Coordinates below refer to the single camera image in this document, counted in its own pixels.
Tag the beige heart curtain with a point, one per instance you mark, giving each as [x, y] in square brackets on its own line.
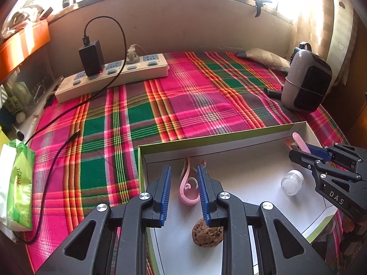
[324, 20]

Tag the white plastic bags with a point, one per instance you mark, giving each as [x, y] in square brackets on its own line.
[21, 14]

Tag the white plug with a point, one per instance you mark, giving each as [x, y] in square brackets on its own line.
[133, 54]

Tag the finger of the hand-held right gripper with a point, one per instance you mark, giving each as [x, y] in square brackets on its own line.
[304, 159]
[318, 152]

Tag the small black box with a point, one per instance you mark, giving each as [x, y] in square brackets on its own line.
[66, 3]

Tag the pink plastic stick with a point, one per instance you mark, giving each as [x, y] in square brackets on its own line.
[299, 140]

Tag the small clear white-capped bottle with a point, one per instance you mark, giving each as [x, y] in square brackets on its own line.
[291, 183]

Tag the black clip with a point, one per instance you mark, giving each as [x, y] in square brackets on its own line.
[261, 5]

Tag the orange box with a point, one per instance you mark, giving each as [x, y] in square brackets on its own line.
[23, 45]

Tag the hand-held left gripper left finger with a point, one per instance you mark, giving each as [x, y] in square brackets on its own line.
[166, 194]

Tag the pink green plaid cloth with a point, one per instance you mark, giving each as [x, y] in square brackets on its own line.
[200, 100]

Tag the green-edged white cardboard box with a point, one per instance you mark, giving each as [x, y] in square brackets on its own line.
[252, 172]

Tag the beige checked cloth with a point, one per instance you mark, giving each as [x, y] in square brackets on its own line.
[263, 57]

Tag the brown walnut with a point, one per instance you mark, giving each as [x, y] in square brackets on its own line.
[208, 233]

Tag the green white tissue pack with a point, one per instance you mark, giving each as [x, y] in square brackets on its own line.
[17, 183]

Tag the black charger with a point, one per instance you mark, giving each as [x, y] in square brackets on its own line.
[91, 58]

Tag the white power strip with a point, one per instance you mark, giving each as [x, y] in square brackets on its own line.
[129, 74]

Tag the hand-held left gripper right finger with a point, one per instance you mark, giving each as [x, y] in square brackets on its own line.
[203, 194]

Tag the green white container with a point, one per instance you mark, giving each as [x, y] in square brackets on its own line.
[14, 98]

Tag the grey portable heater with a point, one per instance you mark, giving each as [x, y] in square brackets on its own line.
[306, 83]

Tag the pink plastic hook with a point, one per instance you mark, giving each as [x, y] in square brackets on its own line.
[186, 197]

